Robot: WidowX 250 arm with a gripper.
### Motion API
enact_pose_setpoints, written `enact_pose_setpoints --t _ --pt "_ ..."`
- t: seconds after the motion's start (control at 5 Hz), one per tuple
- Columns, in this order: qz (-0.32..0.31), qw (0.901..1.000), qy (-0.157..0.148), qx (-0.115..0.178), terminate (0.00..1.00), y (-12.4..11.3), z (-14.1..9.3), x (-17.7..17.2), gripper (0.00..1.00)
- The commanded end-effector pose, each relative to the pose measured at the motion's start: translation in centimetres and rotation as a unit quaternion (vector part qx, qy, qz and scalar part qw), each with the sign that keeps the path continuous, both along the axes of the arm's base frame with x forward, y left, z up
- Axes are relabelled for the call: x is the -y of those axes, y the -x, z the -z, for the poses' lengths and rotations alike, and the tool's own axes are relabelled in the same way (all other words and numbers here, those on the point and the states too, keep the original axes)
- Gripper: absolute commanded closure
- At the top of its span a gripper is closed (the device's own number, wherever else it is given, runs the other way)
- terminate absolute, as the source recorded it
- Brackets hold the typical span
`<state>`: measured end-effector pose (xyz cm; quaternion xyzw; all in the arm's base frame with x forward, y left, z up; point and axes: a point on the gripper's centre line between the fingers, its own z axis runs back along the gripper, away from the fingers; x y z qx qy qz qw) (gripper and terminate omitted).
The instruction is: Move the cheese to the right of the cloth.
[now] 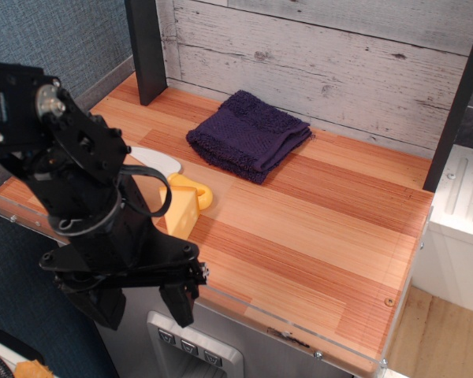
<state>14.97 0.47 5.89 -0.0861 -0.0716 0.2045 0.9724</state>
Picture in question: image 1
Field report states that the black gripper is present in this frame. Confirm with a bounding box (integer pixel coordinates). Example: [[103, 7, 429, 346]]
[[38, 172, 207, 331]]

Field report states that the yellow toy cheese wedge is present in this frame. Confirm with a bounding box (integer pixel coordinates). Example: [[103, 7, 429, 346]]
[[163, 186, 199, 240]]

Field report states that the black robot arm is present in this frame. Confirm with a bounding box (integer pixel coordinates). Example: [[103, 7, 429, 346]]
[[0, 63, 207, 329]]

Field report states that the dark blue folded cloth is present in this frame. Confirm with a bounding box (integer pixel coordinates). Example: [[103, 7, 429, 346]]
[[186, 91, 312, 184]]

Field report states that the silver dispenser panel with buttons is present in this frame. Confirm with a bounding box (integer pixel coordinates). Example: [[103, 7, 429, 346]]
[[147, 311, 244, 377]]

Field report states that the orange sponge object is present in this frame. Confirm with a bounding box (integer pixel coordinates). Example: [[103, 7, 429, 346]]
[[13, 360, 55, 378]]

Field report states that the clear acrylic table guard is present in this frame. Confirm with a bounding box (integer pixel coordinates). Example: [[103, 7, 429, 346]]
[[0, 187, 430, 369]]

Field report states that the white toy sink unit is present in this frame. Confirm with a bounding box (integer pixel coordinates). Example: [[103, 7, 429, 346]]
[[412, 145, 473, 311]]

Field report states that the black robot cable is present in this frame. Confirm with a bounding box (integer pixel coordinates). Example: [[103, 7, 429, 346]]
[[47, 165, 173, 237]]

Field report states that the toy knife with yellow handle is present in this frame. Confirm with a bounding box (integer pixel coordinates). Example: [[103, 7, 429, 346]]
[[130, 146, 214, 210]]

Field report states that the black vertical post left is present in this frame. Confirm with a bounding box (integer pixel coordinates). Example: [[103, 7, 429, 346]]
[[125, 0, 168, 106]]

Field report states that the black vertical post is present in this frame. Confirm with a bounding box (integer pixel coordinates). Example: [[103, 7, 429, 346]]
[[125, 0, 168, 106], [423, 44, 473, 193]]

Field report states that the black vertical post right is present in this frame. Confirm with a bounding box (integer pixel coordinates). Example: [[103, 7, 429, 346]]
[[423, 44, 473, 193]]

